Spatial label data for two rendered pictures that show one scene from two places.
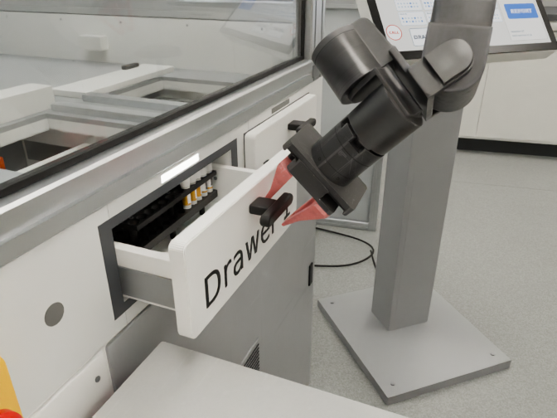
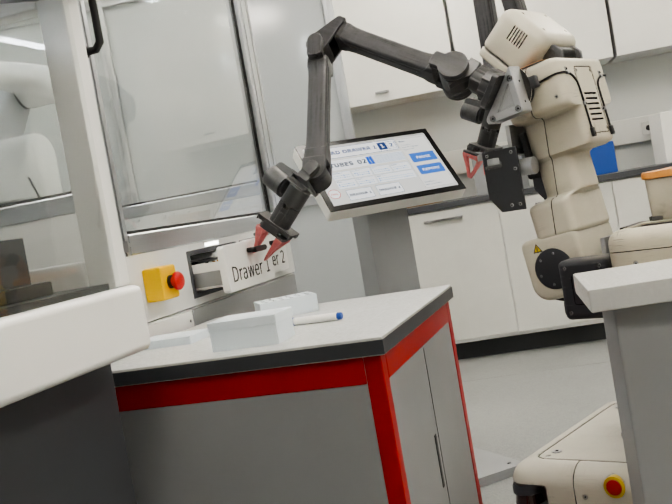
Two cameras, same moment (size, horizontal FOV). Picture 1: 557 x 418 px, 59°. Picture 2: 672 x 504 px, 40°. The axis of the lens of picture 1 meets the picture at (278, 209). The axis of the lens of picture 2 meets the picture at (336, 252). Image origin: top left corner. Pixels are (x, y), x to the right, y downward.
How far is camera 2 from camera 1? 176 cm
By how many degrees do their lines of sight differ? 24
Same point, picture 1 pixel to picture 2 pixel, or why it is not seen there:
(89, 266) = (184, 266)
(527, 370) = not seen: hidden behind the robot
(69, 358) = (181, 301)
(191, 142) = (214, 232)
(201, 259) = (229, 257)
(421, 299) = not seen: hidden behind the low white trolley
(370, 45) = (284, 170)
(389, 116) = (294, 192)
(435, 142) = (398, 276)
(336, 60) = (271, 178)
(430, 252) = not seen: hidden behind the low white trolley
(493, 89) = (520, 273)
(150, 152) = (199, 229)
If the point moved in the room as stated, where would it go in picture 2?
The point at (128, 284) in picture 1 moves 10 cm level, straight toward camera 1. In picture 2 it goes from (198, 281) to (211, 281)
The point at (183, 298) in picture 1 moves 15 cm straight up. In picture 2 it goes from (224, 271) to (213, 207)
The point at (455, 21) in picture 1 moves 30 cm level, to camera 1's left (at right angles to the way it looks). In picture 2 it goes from (311, 155) to (190, 176)
